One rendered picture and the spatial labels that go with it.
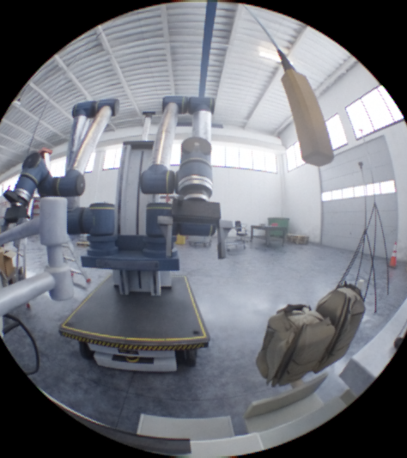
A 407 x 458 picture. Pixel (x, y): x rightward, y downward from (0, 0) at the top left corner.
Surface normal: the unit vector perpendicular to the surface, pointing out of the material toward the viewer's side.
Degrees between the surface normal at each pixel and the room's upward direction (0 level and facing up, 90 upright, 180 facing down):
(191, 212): 66
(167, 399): 0
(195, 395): 0
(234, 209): 90
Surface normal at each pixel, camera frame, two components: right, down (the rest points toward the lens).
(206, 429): 0.02, -1.00
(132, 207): 0.22, 0.05
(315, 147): -0.66, 0.02
